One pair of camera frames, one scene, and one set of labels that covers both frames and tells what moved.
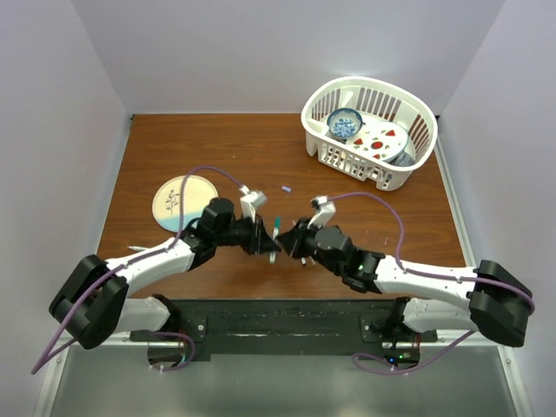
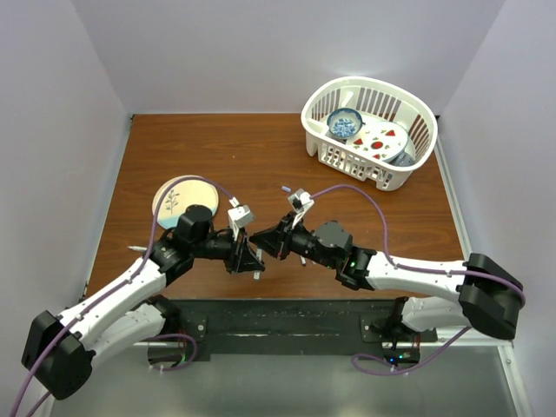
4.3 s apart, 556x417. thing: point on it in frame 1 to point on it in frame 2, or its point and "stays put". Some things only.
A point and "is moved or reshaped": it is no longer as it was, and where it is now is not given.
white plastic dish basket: [378, 101] stays put
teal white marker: [273, 255] is moved or reshaped
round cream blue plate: [167, 201] stays put
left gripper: [259, 240] to [240, 254]
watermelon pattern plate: [380, 141] stays put
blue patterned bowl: [345, 122] stays put
